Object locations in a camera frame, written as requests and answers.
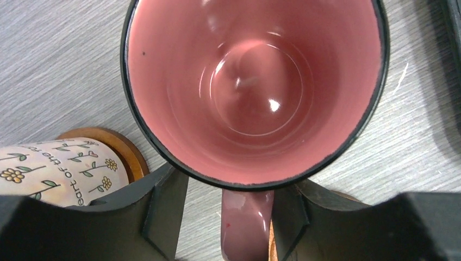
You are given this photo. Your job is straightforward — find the black serving tray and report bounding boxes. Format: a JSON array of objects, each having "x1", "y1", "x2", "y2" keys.
[{"x1": 439, "y1": 0, "x2": 460, "y2": 77}]

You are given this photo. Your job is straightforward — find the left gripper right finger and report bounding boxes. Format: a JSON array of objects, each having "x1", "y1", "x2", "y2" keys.
[{"x1": 272, "y1": 180, "x2": 460, "y2": 260}]

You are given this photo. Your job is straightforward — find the pink ghost mug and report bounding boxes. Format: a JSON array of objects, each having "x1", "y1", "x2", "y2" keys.
[{"x1": 120, "y1": 1, "x2": 390, "y2": 260}]

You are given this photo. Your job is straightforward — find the floral white mug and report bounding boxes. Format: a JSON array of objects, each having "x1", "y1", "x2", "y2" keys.
[{"x1": 1, "y1": 138, "x2": 129, "y2": 207}]

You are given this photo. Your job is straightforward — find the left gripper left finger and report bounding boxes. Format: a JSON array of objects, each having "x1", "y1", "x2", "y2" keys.
[{"x1": 1, "y1": 164, "x2": 188, "y2": 260}]

